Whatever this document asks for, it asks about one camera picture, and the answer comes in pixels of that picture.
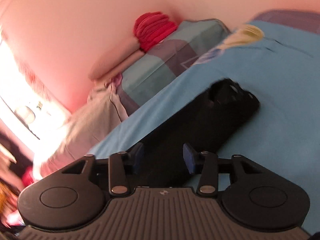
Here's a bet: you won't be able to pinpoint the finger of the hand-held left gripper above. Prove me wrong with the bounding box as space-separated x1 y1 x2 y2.
209 78 255 104

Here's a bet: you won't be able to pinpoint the folded beige blankets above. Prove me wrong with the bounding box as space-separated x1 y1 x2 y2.
89 39 146 81

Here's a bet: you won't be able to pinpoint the beige bed sheet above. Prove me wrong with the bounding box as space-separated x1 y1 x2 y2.
32 77 131 179

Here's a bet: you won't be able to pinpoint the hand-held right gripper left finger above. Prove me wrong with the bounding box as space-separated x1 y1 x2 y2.
61 142 145 196

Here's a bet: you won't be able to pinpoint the black pants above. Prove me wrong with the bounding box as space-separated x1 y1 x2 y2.
139 78 260 188

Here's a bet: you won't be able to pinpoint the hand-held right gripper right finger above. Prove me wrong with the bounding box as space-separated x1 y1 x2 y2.
183 143 266 196

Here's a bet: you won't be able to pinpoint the stack of red clothes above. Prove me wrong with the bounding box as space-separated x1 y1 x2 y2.
134 11 178 52
21 166 42 188

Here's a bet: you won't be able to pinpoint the bright window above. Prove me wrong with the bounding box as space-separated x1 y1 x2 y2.
0 39 72 142

